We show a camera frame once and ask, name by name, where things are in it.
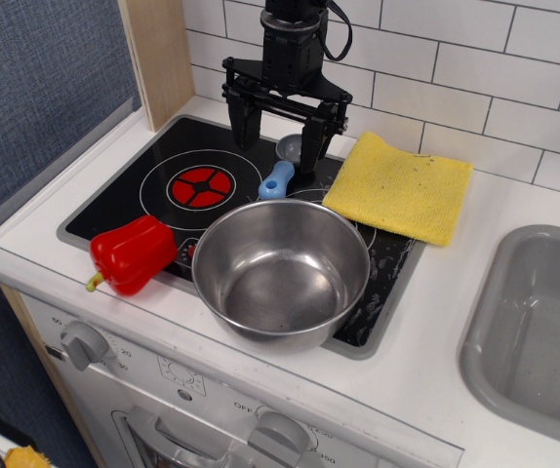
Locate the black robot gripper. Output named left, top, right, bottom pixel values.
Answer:
left=222, top=1, right=353, bottom=174

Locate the stainless steel pan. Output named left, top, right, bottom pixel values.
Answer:
left=192, top=199, right=370, bottom=353

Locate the black toy stove top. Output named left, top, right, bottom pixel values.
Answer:
left=57, top=116, right=424, bottom=360

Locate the yellow cloth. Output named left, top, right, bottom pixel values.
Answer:
left=323, top=132, right=473, bottom=247

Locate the wooden side panel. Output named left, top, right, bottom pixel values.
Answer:
left=117, top=0, right=195, bottom=132

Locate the red toy bell pepper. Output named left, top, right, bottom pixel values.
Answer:
left=86, top=215, right=178, bottom=296

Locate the grey left oven knob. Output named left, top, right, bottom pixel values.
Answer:
left=60, top=321, right=109, bottom=371

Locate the grey oven knob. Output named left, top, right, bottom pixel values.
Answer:
left=60, top=321, right=109, bottom=371
left=248, top=411, right=310, bottom=467

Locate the white toy oven front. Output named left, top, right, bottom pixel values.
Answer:
left=21, top=296, right=462, bottom=467

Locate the grey right oven knob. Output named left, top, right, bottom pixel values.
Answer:
left=248, top=411, right=310, bottom=467

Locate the grey sink basin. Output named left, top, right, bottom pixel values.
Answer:
left=460, top=225, right=560, bottom=441

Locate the yellow object bottom left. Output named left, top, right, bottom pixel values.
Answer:
left=4, top=446, right=52, bottom=468

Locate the blue handled grey scoop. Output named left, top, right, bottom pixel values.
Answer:
left=259, top=134, right=301, bottom=200

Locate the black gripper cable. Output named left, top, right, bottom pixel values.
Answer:
left=319, top=0, right=354, bottom=62

